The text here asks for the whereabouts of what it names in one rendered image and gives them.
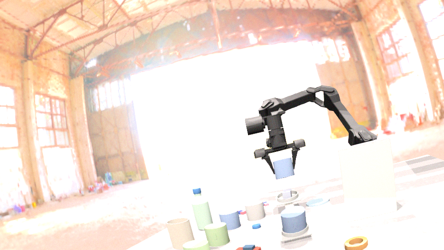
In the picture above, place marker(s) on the tan ring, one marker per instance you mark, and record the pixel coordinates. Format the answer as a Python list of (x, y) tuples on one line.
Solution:
[(363, 242)]

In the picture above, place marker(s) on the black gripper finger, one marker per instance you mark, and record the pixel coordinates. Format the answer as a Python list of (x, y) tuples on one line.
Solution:
[(294, 155), (268, 160)]

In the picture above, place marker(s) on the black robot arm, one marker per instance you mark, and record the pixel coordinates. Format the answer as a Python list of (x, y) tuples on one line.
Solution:
[(272, 109)]

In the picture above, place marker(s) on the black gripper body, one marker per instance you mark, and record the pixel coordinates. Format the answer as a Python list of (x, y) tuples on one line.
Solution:
[(278, 139)]

